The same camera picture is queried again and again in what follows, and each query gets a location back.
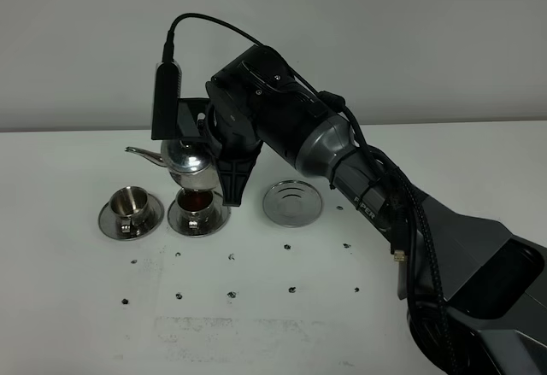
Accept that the left stainless steel teacup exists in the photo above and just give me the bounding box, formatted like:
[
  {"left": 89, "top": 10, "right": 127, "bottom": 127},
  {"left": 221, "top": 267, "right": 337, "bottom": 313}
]
[{"left": 109, "top": 185, "right": 151, "bottom": 235}]

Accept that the black right camera cable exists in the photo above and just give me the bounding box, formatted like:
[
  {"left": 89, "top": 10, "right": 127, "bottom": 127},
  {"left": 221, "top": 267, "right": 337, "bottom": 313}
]
[{"left": 161, "top": 12, "right": 462, "bottom": 375}]

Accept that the left stainless steel saucer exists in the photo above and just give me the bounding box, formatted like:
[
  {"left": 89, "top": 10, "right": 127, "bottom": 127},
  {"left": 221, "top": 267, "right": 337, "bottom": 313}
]
[{"left": 98, "top": 195, "right": 165, "bottom": 241}]

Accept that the right stainless steel saucer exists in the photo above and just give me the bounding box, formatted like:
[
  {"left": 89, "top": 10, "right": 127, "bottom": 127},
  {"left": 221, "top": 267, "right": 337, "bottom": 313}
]
[{"left": 168, "top": 190, "right": 231, "bottom": 237}]

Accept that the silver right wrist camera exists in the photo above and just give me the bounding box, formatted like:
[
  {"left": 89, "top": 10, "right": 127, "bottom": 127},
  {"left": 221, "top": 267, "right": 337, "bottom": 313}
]
[{"left": 151, "top": 62, "right": 181, "bottom": 140}]

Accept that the stainless steel teapot saucer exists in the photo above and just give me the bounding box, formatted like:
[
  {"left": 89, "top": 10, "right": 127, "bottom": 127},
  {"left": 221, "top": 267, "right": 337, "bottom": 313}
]
[{"left": 262, "top": 179, "right": 323, "bottom": 228}]

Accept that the right stainless steel teacup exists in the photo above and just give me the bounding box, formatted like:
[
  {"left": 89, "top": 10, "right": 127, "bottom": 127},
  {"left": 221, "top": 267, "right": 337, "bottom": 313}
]
[{"left": 176, "top": 189, "right": 214, "bottom": 236}]

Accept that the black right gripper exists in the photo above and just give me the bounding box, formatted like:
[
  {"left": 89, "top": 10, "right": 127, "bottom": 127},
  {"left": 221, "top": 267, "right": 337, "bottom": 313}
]
[{"left": 179, "top": 45, "right": 342, "bottom": 207}]

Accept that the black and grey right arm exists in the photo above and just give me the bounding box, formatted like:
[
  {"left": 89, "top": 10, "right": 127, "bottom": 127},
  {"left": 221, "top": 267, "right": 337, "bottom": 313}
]
[{"left": 175, "top": 46, "right": 546, "bottom": 374}]

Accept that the stainless steel teacup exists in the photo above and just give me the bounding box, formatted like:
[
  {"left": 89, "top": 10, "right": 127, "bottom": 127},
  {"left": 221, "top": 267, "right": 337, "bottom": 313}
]
[
  {"left": 109, "top": 185, "right": 151, "bottom": 235},
  {"left": 176, "top": 189, "right": 214, "bottom": 236}
]

